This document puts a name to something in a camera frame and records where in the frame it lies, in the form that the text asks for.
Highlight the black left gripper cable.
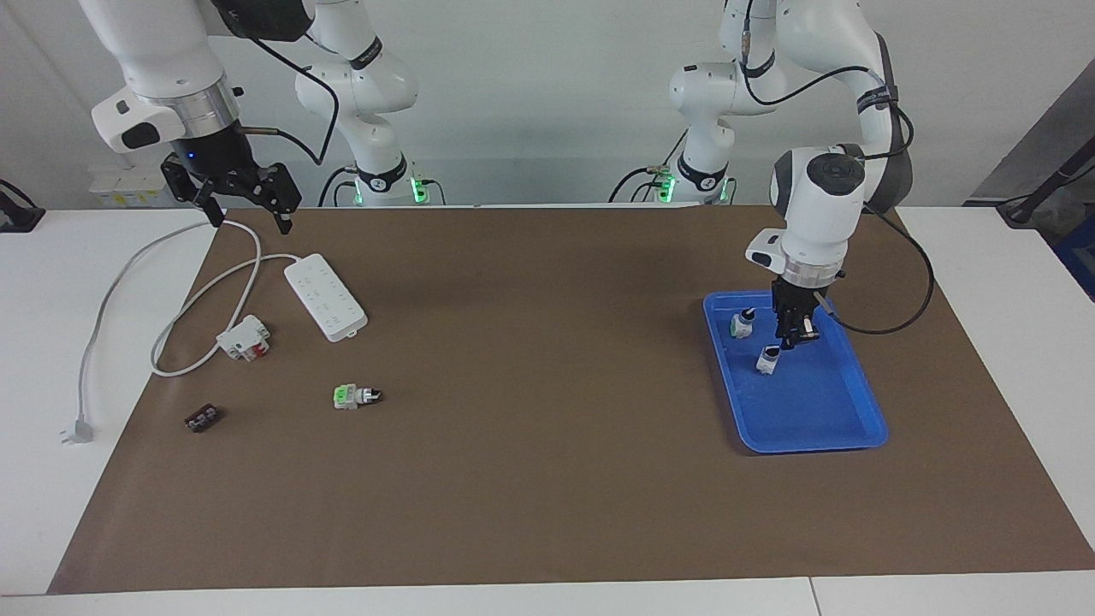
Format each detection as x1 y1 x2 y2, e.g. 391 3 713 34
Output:
741 0 936 336

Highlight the white background box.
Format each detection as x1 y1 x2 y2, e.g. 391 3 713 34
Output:
88 165 186 209

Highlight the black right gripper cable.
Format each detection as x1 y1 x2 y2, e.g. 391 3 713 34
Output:
233 10 340 166

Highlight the white power cord with plug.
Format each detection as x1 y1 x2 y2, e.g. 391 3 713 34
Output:
60 219 302 447

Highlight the blue plastic tray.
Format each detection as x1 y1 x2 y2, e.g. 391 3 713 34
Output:
702 288 890 454

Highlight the bright green push switch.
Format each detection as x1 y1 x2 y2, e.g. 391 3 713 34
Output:
333 383 384 412

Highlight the black arm base cable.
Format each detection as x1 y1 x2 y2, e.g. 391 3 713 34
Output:
318 164 357 208
608 166 666 204

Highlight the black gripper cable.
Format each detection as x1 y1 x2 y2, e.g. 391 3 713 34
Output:
741 0 936 336
233 10 340 166

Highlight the black left arm base cable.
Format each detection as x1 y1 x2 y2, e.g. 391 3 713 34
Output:
608 166 666 204

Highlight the blue crate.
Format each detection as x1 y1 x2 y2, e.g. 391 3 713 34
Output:
1054 214 1095 302

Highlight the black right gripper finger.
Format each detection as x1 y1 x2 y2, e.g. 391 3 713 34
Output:
160 155 226 229
252 162 303 235

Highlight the black clamp device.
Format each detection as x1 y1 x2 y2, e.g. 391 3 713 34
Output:
0 178 46 234

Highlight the black right arm base cable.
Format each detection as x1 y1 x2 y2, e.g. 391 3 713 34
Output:
318 164 357 208

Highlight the white red circuit breaker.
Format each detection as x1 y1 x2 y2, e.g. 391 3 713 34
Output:
215 314 273 363

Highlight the white power strip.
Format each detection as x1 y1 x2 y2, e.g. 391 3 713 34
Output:
283 252 370 343

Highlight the brown paper table mat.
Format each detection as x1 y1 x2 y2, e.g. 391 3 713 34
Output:
47 205 1095 595

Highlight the black stand with pole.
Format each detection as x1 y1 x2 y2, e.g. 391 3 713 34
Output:
997 137 1095 229

